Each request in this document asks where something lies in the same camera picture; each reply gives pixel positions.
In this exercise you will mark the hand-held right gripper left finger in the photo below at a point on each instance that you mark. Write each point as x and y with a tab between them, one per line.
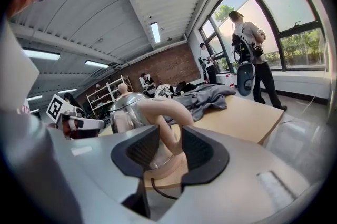
100	165

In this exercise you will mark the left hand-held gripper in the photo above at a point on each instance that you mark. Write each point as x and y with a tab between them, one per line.
54	108

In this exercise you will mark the black leather bag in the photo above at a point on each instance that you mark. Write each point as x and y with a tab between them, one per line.
184	87

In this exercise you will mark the person's white printed t-shirt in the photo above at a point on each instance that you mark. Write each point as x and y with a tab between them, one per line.
15	72

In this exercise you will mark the grey cloth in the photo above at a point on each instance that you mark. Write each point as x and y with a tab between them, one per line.
205	99

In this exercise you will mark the round black backpack device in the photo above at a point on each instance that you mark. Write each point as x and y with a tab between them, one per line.
246	80

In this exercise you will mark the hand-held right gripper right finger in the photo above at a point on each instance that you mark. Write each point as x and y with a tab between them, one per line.
237	178

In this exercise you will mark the black-framed window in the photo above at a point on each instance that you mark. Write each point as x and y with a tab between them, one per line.
287	4

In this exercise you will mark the long ceiling light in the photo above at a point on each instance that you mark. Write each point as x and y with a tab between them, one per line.
97	63
155	32
40	54

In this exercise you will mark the white shelf rack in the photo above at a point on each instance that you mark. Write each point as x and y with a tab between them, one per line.
108	92

